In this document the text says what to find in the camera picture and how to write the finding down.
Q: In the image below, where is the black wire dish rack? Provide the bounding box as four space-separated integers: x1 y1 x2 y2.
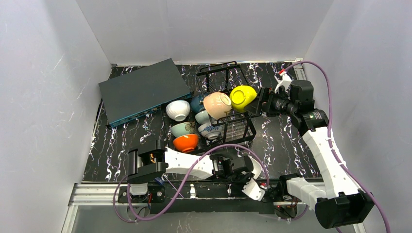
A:
177 61 257 154

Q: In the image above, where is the blue floral white bowl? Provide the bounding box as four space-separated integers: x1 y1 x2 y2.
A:
198 123 223 140

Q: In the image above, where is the celadon green bowl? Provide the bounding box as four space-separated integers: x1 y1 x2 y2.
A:
171 121 196 138

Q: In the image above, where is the white ribbed bowl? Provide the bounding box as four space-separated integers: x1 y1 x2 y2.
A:
166 100 190 122

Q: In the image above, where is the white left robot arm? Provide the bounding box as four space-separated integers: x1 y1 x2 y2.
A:
126 141 265 200

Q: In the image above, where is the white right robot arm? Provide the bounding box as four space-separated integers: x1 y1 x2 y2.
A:
244 80 374 229

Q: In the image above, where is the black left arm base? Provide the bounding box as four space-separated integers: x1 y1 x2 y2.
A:
115 183 165 221

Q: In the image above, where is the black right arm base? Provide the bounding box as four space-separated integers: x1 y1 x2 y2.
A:
260 181 309 221

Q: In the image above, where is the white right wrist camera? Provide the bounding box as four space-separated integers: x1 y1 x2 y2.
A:
275 69 292 94

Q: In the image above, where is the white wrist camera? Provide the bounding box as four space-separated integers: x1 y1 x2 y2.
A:
242 156 266 201
275 69 292 94

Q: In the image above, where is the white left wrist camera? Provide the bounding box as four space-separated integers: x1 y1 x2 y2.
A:
242 156 266 201

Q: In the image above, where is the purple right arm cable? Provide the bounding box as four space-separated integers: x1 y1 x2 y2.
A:
278 60 392 233

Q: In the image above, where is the grey blue network switch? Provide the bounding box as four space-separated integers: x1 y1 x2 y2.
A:
99 58 192 128

